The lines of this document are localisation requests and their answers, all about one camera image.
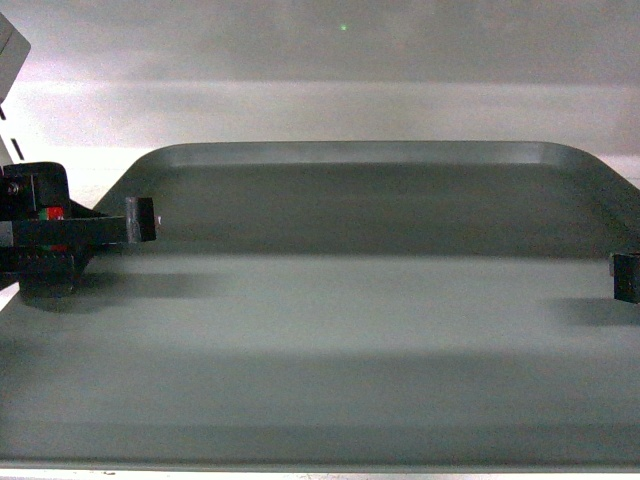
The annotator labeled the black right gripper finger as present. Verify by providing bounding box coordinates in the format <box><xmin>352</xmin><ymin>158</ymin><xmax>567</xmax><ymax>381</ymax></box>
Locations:
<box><xmin>612</xmin><ymin>252</ymin><xmax>639</xmax><ymax>302</ymax></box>

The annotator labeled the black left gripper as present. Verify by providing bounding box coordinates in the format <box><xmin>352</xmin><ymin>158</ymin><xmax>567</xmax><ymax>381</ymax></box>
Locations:
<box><xmin>1</xmin><ymin>162</ymin><xmax>156</xmax><ymax>298</ymax></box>

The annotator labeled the grey rectangular serving tray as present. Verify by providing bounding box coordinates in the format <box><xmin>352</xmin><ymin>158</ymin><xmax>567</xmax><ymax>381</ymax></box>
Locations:
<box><xmin>1</xmin><ymin>142</ymin><xmax>639</xmax><ymax>469</ymax></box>

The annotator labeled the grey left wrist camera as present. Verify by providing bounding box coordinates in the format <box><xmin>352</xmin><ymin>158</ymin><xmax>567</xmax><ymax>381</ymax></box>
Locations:
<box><xmin>0</xmin><ymin>14</ymin><xmax>31</xmax><ymax>102</ymax></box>

